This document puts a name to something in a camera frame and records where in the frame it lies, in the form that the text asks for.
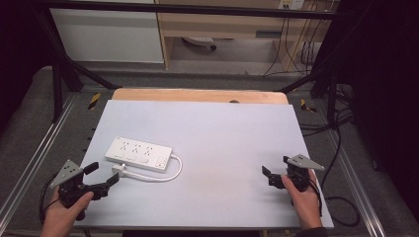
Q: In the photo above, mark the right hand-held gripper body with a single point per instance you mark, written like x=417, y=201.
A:
x=298, y=174

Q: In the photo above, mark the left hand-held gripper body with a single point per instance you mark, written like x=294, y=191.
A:
x=67, y=172

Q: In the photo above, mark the white power plug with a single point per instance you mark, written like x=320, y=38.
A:
x=119, y=169

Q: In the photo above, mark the person's right hand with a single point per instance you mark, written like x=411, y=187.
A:
x=306, y=204

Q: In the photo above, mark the person's left hand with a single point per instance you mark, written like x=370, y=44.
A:
x=62, y=215

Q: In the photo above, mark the white power strip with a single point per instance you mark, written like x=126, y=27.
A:
x=138, y=154

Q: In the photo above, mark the yellow black tape mark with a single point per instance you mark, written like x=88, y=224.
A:
x=306, y=106
x=94, y=100

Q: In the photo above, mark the pale grey table mat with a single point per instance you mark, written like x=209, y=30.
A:
x=214, y=138

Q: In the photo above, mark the black metal stand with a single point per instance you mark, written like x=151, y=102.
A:
x=331, y=95
x=57, y=89

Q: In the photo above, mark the wooden table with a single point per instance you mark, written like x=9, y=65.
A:
x=197, y=95

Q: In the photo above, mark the black curtain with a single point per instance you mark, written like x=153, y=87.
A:
x=16, y=49
x=385, y=98

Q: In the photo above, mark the white cabinet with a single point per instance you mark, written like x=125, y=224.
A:
x=105, y=33

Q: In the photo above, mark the wooden desk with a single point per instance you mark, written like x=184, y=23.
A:
x=227, y=26

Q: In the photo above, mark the grey device under desk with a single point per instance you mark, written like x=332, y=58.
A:
x=201, y=41

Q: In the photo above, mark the black metal crossbar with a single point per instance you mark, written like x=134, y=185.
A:
x=197, y=9

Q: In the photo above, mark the aluminium floor rail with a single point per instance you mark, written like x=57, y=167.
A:
x=33, y=158
x=357, y=187

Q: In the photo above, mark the white wall outlet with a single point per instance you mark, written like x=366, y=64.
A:
x=291, y=4

